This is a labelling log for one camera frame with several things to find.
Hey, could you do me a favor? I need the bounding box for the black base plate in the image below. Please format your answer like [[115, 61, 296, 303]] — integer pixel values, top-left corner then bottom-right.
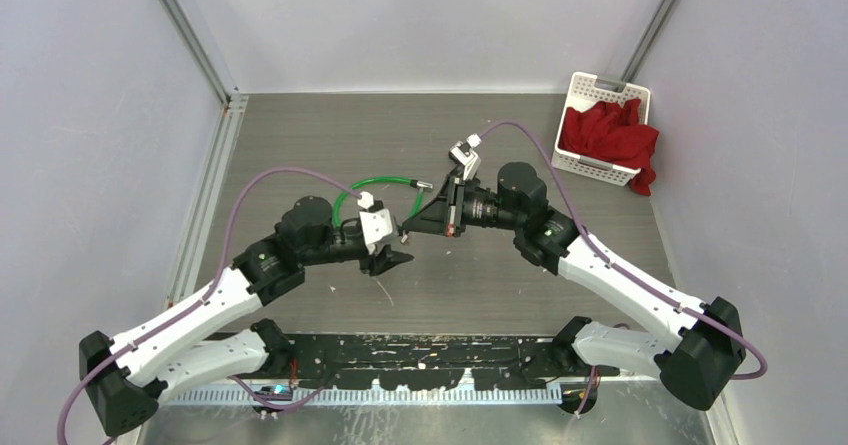
[[227, 333, 621, 393]]

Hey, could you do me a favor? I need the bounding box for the white plastic basket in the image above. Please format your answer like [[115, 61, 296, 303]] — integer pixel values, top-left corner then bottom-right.
[[550, 72, 659, 195]]

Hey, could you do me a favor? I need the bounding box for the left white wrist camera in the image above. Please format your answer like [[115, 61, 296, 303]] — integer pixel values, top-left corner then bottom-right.
[[357, 191, 399, 255]]

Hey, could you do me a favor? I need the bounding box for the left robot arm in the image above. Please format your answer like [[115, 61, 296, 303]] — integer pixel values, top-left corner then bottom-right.
[[78, 194, 413, 439]]

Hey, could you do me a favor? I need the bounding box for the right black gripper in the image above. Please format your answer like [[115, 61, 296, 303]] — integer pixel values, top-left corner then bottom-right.
[[403, 174, 524, 237]]

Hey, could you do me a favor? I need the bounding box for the green cable lock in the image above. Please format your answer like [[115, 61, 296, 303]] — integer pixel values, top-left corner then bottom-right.
[[332, 176, 435, 230]]

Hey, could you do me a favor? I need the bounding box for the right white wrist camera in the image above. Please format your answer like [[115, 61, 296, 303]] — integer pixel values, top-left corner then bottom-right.
[[449, 134, 482, 182]]

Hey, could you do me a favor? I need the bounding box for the aluminium front rail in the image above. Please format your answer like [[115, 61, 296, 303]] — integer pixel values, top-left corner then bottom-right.
[[124, 337, 726, 408]]

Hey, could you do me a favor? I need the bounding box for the left aluminium frame post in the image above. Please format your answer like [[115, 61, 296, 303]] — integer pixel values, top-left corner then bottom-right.
[[158, 0, 239, 104]]

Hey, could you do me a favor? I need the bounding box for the right aluminium frame post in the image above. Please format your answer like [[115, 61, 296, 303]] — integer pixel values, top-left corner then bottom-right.
[[620, 0, 681, 83]]

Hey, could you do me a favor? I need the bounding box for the red cloth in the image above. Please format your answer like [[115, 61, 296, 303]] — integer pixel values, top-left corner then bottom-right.
[[559, 98, 659, 196]]

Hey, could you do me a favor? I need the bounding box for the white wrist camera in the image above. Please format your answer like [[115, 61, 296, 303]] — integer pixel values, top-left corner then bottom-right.
[[357, 191, 399, 255], [449, 134, 482, 182]]

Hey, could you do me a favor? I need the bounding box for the aluminium frame post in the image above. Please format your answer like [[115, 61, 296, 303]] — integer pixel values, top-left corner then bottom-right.
[[620, 0, 681, 83], [158, 0, 239, 104]]

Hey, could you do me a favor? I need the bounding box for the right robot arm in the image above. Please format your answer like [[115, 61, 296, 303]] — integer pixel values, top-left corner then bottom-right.
[[402, 162, 746, 411]]

